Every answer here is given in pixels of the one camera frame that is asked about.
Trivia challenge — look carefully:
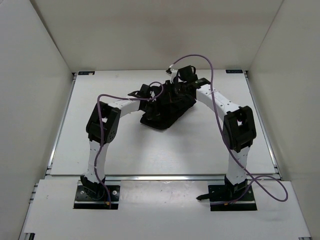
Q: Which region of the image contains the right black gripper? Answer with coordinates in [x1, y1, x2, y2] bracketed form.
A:
[161, 82, 187, 106]

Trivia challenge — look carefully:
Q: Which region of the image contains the black pleated skirt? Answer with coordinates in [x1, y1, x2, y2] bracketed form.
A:
[140, 83, 196, 130]

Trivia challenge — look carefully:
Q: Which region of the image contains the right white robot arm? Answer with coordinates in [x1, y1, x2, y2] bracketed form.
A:
[166, 65, 257, 200]

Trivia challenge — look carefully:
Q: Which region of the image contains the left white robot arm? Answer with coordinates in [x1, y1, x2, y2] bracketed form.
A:
[80, 81, 164, 199]

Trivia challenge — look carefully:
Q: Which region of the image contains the right blue corner label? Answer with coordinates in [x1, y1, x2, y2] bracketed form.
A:
[225, 69, 244, 74]

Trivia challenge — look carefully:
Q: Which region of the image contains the blue corner label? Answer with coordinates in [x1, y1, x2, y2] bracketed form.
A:
[225, 69, 244, 74]
[77, 71, 95, 76]

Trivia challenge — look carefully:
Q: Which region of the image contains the left blue corner label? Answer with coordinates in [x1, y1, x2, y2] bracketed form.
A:
[77, 71, 95, 76]

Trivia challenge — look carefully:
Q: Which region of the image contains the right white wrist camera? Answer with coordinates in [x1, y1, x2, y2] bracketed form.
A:
[165, 64, 179, 84]

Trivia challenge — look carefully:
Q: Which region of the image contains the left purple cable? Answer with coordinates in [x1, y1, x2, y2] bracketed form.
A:
[96, 81, 165, 205]

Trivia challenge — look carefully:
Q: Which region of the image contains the left aluminium side rail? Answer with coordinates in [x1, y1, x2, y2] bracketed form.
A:
[45, 72, 78, 175]

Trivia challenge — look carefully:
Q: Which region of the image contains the aluminium side rail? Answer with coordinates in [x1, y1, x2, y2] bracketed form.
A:
[244, 70, 282, 180]
[45, 72, 78, 175]

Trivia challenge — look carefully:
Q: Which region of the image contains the aluminium front rail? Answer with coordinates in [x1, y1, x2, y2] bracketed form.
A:
[105, 174, 225, 181]

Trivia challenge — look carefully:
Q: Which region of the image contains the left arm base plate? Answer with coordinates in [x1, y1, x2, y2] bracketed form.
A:
[73, 183, 121, 210]

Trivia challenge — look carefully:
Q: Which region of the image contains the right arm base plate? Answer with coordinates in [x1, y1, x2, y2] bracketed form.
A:
[196, 183, 258, 212]

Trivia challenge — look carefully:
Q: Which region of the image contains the right aluminium side rail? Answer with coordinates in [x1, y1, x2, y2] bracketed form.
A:
[244, 70, 282, 180]

